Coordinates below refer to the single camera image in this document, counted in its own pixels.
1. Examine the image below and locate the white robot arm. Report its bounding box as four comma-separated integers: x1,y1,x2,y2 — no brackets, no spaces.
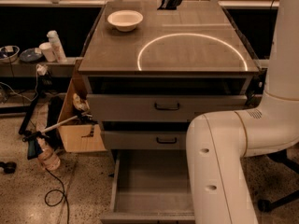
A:
186,0,299,224

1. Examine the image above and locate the grey drawer cabinet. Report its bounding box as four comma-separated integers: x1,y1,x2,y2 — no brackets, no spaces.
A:
78,0,264,224

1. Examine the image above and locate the grey top drawer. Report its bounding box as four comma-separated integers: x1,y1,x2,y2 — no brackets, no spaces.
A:
87,94,246,122

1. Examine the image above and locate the grey middle drawer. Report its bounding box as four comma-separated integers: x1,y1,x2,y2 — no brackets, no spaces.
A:
102,131,186,150

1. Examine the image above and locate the grey open bottom drawer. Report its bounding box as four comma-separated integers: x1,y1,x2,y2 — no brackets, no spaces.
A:
101,150,195,224

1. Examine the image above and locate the white rod tool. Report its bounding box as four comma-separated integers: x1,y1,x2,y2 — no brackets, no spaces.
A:
39,112,91,133

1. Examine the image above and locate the cardboard box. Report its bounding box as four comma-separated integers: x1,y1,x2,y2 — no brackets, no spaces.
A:
57,60,106,153

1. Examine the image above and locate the white paper bowl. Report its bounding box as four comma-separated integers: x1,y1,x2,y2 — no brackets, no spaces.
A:
107,10,143,32

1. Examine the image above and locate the black bar leaning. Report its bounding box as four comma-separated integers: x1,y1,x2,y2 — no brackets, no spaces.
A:
19,92,39,135

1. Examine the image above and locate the white cylindrical canister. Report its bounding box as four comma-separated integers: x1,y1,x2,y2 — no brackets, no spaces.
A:
47,30,67,63

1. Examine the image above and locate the white paper cup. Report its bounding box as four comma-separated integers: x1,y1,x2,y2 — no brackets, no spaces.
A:
39,42,55,62

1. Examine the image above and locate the spray bottle with blue trigger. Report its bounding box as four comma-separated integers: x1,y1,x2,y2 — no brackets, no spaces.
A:
22,132,61,171

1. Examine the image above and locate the blue plate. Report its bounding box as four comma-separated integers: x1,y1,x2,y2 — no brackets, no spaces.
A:
20,48,44,63

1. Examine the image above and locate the bowl on left shelf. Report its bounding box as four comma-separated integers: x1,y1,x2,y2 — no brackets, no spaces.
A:
0,46,20,63

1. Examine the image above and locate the black caster on floor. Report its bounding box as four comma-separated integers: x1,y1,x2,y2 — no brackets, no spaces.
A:
0,161,17,174

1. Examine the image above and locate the black cable on floor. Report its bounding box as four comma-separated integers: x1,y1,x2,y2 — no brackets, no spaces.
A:
43,167,71,224

